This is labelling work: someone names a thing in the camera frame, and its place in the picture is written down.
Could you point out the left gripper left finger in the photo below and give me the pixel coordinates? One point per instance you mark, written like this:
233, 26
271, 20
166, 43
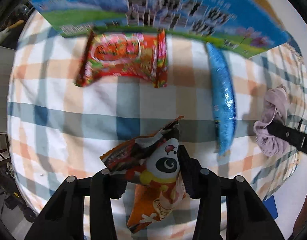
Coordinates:
104, 187

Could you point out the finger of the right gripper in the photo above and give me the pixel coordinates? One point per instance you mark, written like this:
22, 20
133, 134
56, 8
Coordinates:
292, 136

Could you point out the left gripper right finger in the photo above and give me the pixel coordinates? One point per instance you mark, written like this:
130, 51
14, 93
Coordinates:
202, 184

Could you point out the lilac cloth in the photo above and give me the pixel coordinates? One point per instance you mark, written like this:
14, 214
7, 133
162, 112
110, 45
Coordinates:
275, 110

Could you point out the orange panda snack packet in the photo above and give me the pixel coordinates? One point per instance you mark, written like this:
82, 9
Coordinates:
151, 163

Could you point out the long blue snack packet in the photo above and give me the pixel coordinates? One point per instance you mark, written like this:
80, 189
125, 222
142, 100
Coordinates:
223, 98

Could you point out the red snack packet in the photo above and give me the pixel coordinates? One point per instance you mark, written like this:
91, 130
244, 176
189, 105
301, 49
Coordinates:
140, 55

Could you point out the person's right hand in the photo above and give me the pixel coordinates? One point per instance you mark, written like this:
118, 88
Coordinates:
301, 219

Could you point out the plaid checkered blanket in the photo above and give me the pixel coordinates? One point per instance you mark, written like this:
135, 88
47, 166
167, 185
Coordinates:
57, 129

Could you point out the brown wooden chair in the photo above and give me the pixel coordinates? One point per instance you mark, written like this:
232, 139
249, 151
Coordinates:
4, 149

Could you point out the cardboard milk box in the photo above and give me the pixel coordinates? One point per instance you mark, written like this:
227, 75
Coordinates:
241, 26

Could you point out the grey plastic chair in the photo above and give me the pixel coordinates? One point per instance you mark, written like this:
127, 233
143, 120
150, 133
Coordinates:
6, 64

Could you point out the white goose plush toy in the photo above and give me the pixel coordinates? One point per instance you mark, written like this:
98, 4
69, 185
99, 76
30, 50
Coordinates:
5, 32

